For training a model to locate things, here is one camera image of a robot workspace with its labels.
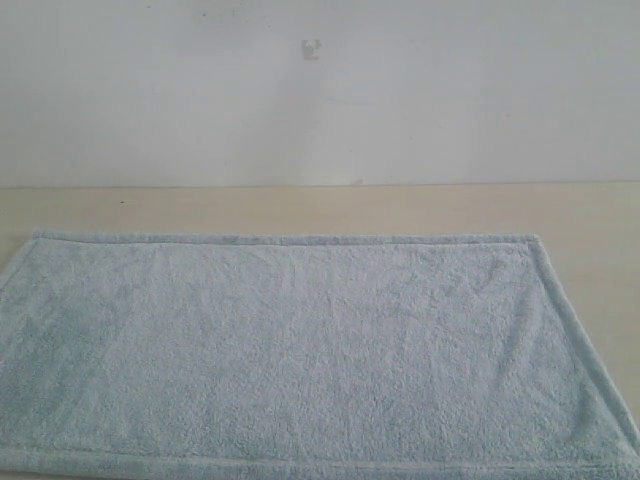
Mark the light blue fluffy towel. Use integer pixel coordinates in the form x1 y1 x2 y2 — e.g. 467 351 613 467
1 230 639 479

